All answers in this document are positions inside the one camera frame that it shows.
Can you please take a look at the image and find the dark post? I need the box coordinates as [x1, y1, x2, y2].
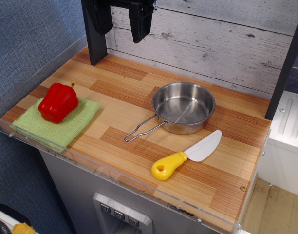
[264, 24, 298, 120]
[81, 0, 108, 66]

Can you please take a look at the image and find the dark left post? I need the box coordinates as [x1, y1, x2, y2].
[81, 0, 108, 66]

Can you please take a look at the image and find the silver dispenser panel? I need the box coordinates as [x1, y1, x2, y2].
[93, 192, 153, 234]

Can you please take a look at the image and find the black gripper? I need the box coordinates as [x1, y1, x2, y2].
[92, 0, 158, 43]

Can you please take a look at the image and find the metal pot with wire handle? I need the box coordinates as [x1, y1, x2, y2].
[124, 82, 216, 142]

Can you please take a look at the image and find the yellow object at corner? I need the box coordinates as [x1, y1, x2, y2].
[11, 223, 37, 234]

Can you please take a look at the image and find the red bell pepper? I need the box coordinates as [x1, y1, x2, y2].
[38, 81, 79, 124]

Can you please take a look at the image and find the dark right post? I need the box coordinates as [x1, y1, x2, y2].
[264, 24, 298, 120]

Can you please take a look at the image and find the yellow handled toy knife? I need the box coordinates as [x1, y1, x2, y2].
[151, 130, 222, 181]

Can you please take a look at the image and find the grey toy fridge cabinet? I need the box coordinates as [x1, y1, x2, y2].
[41, 152, 216, 234]

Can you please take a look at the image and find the clear acrylic guard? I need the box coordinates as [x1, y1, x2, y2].
[0, 34, 242, 234]

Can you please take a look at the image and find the green cloth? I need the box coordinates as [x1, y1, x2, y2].
[11, 98, 100, 153]

